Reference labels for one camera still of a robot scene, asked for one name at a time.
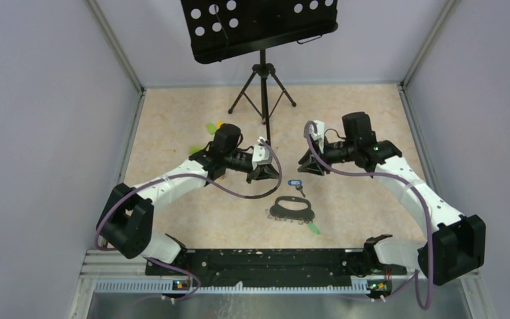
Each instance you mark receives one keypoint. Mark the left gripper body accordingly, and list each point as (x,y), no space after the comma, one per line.
(236,161)

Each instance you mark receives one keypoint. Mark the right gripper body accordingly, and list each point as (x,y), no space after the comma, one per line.
(339,152)

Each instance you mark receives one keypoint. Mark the green key tag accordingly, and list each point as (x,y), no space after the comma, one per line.
(313,228)

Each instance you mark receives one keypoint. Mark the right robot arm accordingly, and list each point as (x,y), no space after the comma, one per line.
(455,243)

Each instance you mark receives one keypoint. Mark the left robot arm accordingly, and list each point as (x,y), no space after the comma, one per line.
(126,222)

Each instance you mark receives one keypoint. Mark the blue key tag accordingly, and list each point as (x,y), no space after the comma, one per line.
(294,182)

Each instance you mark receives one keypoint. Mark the green block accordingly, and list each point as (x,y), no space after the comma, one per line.
(211,128)

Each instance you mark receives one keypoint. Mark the black music stand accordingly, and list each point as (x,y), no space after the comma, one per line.
(221,30)

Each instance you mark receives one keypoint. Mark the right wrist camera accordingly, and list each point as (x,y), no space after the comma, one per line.
(317,133)

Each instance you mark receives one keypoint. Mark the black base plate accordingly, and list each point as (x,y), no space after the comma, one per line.
(281,268)

